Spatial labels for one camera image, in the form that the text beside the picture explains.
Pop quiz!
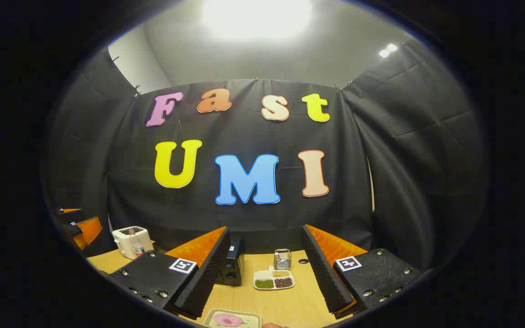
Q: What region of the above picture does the cream square food plate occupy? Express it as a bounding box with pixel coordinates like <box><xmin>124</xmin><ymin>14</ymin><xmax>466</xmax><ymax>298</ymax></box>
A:
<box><xmin>204</xmin><ymin>309</ymin><xmax>262</xmax><ymax>328</ymax></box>

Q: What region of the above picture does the metal wire holder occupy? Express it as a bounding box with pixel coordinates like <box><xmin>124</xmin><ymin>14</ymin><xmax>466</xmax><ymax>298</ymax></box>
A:
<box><xmin>274</xmin><ymin>249</ymin><xmax>292</xmax><ymax>270</ymax></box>

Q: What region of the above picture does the pink round ham slice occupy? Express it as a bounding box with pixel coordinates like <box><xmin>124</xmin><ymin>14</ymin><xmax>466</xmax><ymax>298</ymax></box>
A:
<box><xmin>212</xmin><ymin>313</ymin><xmax>244</xmax><ymax>327</ymax></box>

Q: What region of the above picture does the red label bottle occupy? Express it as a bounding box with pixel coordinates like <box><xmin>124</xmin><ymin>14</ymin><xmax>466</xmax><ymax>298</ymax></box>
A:
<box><xmin>131</xmin><ymin>229</ymin><xmax>146</xmax><ymax>256</ymax></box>

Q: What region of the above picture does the black backdrop cloth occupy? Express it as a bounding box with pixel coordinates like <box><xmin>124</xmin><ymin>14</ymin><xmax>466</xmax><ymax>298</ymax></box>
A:
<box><xmin>41</xmin><ymin>41</ymin><xmax>489</xmax><ymax>274</ymax></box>

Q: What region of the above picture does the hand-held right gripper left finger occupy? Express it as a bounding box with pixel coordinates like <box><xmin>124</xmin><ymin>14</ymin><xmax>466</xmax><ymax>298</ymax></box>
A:
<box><xmin>108</xmin><ymin>226</ymin><xmax>231</xmax><ymax>319</ymax></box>

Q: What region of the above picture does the white toaster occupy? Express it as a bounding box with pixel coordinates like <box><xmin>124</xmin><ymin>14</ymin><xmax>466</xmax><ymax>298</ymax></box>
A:
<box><xmin>112</xmin><ymin>226</ymin><xmax>154</xmax><ymax>260</ymax></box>

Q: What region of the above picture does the white divided plate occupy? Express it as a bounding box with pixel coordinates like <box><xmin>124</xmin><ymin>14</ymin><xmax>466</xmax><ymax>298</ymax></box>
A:
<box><xmin>253</xmin><ymin>266</ymin><xmax>296</xmax><ymax>291</ymax></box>

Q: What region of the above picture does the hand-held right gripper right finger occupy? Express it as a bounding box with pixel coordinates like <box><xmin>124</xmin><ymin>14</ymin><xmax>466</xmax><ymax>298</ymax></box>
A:
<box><xmin>302</xmin><ymin>224</ymin><xmax>422</xmax><ymax>319</ymax></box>

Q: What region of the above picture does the black electric oven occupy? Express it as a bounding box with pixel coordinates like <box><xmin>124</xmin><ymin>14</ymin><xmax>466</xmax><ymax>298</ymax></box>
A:
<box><xmin>217</xmin><ymin>236</ymin><xmax>246</xmax><ymax>287</ymax></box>

